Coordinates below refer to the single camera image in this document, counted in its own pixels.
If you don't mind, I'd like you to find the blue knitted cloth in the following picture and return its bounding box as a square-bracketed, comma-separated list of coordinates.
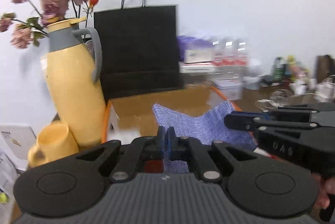
[153, 101, 257, 174]

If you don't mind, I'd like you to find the person's right hand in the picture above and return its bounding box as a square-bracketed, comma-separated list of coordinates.
[312, 174, 335, 209]

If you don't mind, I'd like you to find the yellow ceramic mug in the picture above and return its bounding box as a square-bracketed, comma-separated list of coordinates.
[27, 121, 80, 167]

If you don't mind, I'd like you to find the water bottle pack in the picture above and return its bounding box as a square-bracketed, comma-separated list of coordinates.
[212, 38, 248, 79]

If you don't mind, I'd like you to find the white desk calendar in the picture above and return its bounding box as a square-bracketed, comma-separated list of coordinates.
[1, 124, 36, 160]

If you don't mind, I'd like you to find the purple tissue pack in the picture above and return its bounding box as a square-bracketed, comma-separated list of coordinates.
[177, 35, 212, 64]

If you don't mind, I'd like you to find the red cardboard box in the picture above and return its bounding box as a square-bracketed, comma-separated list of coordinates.
[102, 86, 228, 143]

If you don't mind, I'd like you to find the black paper shopping bag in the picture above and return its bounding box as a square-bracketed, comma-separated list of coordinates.
[94, 0, 183, 101]

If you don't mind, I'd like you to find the yellow thermos jug grey handle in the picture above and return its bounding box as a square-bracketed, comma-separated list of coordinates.
[45, 17, 106, 147]

